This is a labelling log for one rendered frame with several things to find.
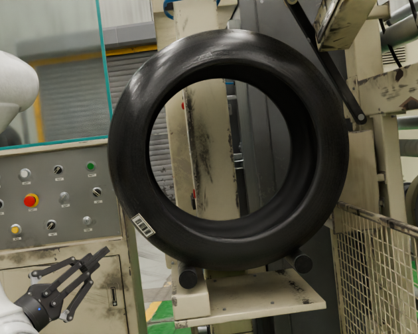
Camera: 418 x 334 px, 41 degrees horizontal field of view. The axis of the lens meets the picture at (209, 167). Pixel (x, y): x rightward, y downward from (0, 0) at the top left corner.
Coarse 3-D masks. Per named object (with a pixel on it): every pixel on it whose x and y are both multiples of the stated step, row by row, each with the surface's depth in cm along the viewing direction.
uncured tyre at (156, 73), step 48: (192, 48) 128; (240, 48) 129; (288, 48) 133; (144, 96) 128; (288, 96) 158; (336, 96) 135; (144, 144) 128; (336, 144) 132; (144, 192) 129; (288, 192) 160; (336, 192) 134; (192, 240) 130; (240, 240) 130; (288, 240) 132
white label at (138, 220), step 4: (136, 216) 130; (140, 216) 130; (132, 220) 132; (136, 220) 131; (140, 220) 130; (144, 220) 130; (136, 224) 132; (140, 224) 131; (144, 224) 130; (148, 224) 130; (140, 228) 132; (144, 228) 131; (148, 228) 130; (144, 232) 132; (148, 232) 131; (152, 232) 130; (148, 236) 132
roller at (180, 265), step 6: (180, 264) 140; (186, 264) 137; (180, 270) 134; (186, 270) 131; (192, 270) 132; (180, 276) 131; (186, 276) 131; (192, 276) 131; (180, 282) 131; (186, 282) 131; (192, 282) 131; (186, 288) 131
